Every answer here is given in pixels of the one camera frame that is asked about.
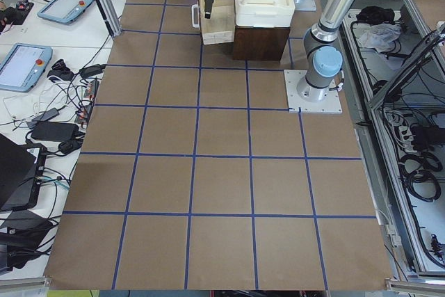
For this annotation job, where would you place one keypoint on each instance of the white plastic crate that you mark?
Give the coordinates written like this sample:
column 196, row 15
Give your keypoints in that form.
column 264, row 13

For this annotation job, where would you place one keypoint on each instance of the upper blue teach pendant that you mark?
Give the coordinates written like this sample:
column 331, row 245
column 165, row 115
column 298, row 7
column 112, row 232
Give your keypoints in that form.
column 64, row 11

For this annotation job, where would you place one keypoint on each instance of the blue teach pendant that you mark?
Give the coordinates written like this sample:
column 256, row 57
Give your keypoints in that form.
column 23, row 66
column 64, row 11

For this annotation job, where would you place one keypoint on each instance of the white crumpled cloth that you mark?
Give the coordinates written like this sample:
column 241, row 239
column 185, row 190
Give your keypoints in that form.
column 380, row 37

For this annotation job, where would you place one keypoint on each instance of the lower blue teach pendant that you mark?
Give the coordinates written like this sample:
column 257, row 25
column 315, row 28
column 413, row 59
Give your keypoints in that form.
column 23, row 66

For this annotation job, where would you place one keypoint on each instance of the black power adapter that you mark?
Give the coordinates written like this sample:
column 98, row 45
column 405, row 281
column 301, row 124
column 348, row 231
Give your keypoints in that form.
column 54, row 131

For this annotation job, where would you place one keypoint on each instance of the black laptop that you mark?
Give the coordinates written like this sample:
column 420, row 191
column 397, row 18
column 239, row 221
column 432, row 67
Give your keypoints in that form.
column 21, row 168

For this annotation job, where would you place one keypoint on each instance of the wooden drawer with white handle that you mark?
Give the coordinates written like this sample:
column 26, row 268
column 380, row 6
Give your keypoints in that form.
column 220, row 27

